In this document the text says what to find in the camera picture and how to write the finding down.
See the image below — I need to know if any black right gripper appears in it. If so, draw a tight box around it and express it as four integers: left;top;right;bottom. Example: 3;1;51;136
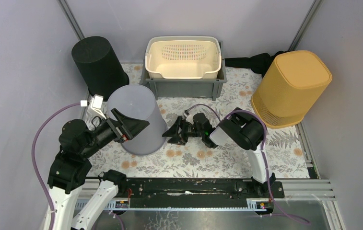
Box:
163;116;204;146

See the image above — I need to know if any grey round plastic bin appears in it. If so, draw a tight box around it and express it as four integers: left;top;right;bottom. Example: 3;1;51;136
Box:
107;84;167;156

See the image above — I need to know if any grey plastic crate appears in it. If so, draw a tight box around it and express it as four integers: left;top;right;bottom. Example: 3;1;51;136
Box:
140;58;227;101

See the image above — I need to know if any black ribbed waste bin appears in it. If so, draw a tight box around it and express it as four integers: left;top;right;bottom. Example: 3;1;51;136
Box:
71;36;129;102

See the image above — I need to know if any yellow slatted waste basket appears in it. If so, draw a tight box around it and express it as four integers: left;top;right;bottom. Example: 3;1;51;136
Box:
251;50;332;129

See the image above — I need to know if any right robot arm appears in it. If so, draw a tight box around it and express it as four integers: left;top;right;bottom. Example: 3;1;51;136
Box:
162;107;275;197

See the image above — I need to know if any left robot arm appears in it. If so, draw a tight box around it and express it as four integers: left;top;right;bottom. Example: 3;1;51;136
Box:
45;108;150;230

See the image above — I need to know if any cream perforated plastic basket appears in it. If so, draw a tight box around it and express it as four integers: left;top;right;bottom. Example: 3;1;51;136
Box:
144;35;222;80

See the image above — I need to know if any black crumpled cloth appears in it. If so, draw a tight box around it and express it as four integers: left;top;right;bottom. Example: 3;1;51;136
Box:
225;51;287;77

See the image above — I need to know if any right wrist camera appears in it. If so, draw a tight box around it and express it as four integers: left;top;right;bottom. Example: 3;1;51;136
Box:
182;110;194;124

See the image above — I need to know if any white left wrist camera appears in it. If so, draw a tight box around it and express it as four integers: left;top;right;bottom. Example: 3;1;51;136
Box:
80;94;106;120

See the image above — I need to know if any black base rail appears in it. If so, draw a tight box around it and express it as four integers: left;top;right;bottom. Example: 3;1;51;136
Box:
104;178;285;211

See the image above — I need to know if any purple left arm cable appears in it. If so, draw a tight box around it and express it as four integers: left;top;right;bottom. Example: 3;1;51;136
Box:
31;102;82;230

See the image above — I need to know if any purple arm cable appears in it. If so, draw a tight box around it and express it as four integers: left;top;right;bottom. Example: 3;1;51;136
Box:
31;102;82;230
186;103;312;225

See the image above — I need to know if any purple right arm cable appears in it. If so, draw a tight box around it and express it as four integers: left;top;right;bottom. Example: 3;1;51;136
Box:
186;103;312;225

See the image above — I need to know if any left aluminium frame post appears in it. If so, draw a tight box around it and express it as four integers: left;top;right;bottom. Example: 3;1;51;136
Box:
57;0;85;40

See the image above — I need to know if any aluminium frame post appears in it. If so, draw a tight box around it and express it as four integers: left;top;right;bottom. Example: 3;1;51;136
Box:
288;0;324;51
57;0;85;40

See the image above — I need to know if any right aluminium frame post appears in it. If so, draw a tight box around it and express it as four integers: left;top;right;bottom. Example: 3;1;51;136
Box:
288;0;324;51

